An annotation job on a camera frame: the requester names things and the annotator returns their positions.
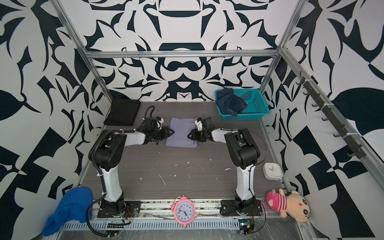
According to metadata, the purple grey skirt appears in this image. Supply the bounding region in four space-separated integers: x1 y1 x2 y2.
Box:
166 118 198 149

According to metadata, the black skirt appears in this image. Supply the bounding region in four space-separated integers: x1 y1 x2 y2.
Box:
104 98 141 126

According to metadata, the dark navy garment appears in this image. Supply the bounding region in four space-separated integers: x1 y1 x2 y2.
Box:
216 88 248 117

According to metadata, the teal plastic basket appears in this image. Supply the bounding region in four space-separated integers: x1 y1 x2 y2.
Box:
215 89 270 121

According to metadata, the pink alarm clock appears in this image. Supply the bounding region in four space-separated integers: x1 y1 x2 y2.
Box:
171 196 198 228

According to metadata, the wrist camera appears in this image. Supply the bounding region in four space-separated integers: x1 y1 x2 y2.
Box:
156 117 164 129
195 119 204 132

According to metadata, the blue cloth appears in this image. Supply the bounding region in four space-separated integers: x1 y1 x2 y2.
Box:
42 187 93 237

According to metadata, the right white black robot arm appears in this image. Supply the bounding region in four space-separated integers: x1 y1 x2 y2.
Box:
188 118 261 214

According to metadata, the small green circuit board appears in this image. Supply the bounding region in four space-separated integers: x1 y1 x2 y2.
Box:
239 219 255 235

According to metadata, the white slotted cable duct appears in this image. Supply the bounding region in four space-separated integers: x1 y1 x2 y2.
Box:
61 218 241 232

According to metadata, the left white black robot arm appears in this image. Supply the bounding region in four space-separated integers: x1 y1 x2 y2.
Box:
88 106 174 218

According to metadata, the black wall hook rack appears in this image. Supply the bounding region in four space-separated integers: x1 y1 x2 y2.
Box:
296 72 367 159

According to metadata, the white square clock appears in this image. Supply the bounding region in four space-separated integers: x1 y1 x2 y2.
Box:
263 163 283 181

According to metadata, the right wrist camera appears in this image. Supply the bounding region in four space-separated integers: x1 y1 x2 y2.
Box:
195 119 204 132

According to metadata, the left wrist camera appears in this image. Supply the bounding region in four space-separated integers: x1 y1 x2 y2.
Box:
156 117 164 129

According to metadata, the pink plush pig toy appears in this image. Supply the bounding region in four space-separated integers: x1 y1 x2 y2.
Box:
267 189 311 223

